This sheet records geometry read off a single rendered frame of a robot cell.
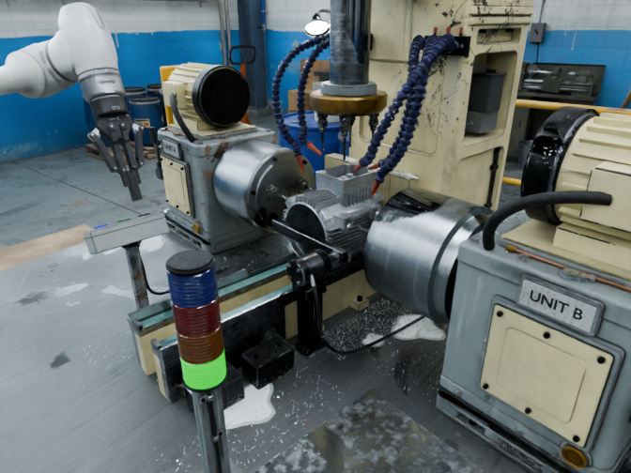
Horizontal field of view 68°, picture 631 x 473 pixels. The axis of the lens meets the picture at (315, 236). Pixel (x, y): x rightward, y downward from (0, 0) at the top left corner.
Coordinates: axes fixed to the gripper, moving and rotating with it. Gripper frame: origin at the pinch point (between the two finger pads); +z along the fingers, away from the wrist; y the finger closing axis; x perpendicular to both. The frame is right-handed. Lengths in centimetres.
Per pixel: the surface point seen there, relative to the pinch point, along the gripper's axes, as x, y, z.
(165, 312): -12.3, -5.6, 28.9
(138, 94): 449, 188, -141
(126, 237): -3.5, -6.1, 11.3
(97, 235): -3.5, -11.8, 9.0
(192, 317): -56, -16, 22
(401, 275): -51, 27, 31
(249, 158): -1.1, 32.4, -0.7
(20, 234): 311, 10, -7
